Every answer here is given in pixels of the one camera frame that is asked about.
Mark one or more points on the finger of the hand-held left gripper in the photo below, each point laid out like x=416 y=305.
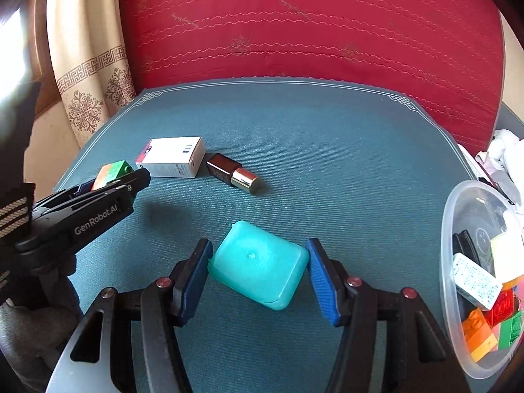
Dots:
x=137 y=177
x=80 y=190

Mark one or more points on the green and orange building block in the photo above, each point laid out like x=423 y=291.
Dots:
x=116 y=170

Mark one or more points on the clear plastic bowl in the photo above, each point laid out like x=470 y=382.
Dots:
x=458 y=213

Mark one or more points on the white patterned small box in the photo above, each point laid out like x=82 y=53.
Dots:
x=477 y=280

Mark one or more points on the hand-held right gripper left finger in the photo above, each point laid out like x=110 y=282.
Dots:
x=196 y=282

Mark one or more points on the red building block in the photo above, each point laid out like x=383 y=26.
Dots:
x=501 y=305

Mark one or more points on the beige patterned curtain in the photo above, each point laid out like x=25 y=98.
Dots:
x=86 y=69

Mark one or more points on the pale yellow building block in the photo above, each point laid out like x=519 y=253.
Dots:
x=507 y=249

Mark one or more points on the red quilted mattress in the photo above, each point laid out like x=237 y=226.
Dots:
x=307 y=20

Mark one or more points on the person's left hand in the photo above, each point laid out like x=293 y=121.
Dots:
x=37 y=331

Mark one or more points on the dark brown gold lipstick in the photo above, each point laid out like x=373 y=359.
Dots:
x=231 y=170

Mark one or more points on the person's left forearm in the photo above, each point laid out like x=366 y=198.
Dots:
x=16 y=151

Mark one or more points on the black ribbed plastic piece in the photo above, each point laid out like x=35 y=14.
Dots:
x=464 y=247

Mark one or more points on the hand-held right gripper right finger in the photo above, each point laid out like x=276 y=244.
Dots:
x=323 y=282

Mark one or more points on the teal plastic case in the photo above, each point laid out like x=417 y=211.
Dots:
x=258 y=270

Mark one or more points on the white clothes pile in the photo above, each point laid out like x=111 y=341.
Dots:
x=505 y=151

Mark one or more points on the white cardboard box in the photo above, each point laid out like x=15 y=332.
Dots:
x=172 y=157

